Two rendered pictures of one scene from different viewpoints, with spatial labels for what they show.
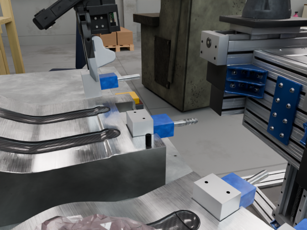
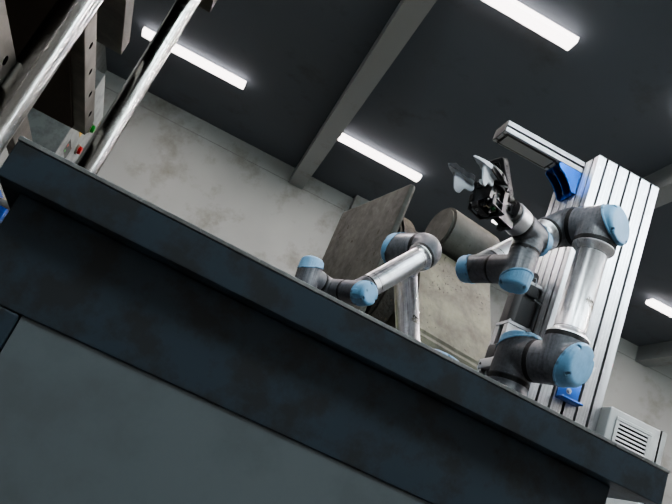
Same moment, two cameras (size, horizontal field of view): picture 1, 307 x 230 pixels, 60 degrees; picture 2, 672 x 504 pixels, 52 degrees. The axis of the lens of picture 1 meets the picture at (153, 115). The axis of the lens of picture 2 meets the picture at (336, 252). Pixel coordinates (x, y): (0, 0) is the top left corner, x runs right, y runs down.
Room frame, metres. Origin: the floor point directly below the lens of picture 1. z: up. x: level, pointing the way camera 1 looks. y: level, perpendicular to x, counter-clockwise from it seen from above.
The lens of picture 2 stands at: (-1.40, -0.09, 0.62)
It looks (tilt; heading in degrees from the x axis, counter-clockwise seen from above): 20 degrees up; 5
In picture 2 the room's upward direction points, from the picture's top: 24 degrees clockwise
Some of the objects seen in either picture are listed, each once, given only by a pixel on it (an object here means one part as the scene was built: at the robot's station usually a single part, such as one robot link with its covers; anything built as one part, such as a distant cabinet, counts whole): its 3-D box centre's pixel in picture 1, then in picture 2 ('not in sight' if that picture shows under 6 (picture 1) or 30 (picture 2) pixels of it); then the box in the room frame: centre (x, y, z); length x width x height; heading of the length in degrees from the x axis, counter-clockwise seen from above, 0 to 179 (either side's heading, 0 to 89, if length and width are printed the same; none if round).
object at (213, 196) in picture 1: (238, 189); not in sight; (0.30, -0.12, 0.85); 0.13 x 0.05 x 0.05; 125
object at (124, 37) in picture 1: (112, 32); not in sight; (6.13, 0.92, 0.33); 1.10 x 0.78 x 0.65; 14
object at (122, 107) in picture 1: (128, 114); not in sight; (0.52, 0.06, 0.87); 0.05 x 0.05 x 0.04; 18
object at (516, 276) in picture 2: not in sight; (513, 269); (0.20, -0.37, 1.33); 0.11 x 0.08 x 0.11; 40
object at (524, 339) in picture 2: not in sight; (518, 357); (0.45, -0.50, 1.20); 0.13 x 0.12 x 0.14; 40
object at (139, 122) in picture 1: (164, 125); not in sight; (0.44, -0.02, 0.89); 0.13 x 0.05 x 0.05; 108
